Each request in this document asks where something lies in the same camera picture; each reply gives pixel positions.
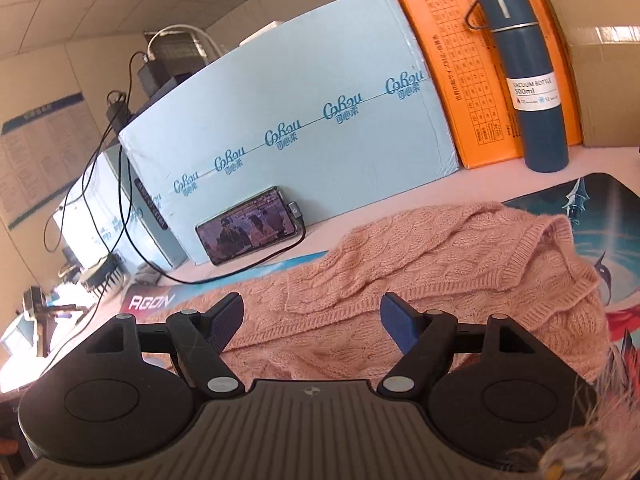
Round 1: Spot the pink knitted sweater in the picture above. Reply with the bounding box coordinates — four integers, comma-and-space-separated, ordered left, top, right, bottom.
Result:
220, 201, 610, 386

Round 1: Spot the printed desk mat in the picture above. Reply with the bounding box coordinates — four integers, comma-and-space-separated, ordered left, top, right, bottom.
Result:
120, 172, 640, 361

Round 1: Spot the black smartphone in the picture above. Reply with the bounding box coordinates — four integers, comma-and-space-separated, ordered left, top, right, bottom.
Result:
195, 186, 303, 267

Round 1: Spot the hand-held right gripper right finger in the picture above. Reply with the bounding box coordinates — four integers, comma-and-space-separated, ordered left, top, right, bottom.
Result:
377, 292, 543, 396

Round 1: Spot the black power adapter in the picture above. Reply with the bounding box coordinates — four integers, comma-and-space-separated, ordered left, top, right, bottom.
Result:
107, 91, 132, 127
137, 57, 177, 97

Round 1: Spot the large light blue cardboard box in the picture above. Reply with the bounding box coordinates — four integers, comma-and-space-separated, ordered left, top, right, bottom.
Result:
119, 0, 462, 266

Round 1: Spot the white cable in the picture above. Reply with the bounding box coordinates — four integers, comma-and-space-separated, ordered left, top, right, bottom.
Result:
146, 22, 227, 61

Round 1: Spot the black cable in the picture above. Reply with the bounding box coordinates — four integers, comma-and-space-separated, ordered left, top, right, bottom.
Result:
117, 50, 308, 285
42, 91, 132, 253

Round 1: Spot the dark window grille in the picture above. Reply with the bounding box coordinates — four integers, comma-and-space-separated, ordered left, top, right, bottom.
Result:
144, 30, 211, 69

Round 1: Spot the brown cardboard box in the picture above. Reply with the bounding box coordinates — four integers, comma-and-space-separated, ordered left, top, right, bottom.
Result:
527, 0, 640, 149

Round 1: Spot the dark blue vacuum bottle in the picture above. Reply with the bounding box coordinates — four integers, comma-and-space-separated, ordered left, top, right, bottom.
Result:
466, 0, 571, 173

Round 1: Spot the orange cardboard box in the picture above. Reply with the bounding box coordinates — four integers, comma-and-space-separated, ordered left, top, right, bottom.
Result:
390, 0, 583, 170

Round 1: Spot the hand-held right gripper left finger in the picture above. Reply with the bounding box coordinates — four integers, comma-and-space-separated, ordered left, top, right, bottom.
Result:
82, 292, 246, 396

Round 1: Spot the wall poster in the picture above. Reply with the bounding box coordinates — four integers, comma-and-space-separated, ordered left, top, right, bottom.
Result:
0, 91, 103, 232

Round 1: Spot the light blue box with label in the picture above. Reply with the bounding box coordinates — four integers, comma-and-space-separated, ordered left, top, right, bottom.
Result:
52, 144, 187, 270

